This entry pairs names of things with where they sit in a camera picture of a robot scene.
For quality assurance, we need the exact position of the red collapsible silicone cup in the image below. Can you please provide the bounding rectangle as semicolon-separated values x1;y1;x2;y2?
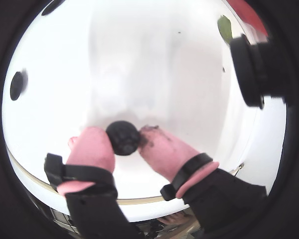
225;0;269;37

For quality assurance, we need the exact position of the small narrow green leaf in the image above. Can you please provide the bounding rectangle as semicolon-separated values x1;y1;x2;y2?
217;14;234;45

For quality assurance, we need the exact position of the gripper finger with pink tip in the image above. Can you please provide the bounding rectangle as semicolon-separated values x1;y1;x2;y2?
44;126;145;239

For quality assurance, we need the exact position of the white paper sheet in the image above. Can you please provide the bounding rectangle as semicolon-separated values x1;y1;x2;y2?
3;0;260;200

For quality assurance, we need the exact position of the gripper finger with stained pink tip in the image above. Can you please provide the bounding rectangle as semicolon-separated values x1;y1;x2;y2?
139;126;269;239

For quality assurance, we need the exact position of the small dark blueberry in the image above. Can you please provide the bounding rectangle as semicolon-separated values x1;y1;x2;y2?
106;120;142;156
9;71;28;102

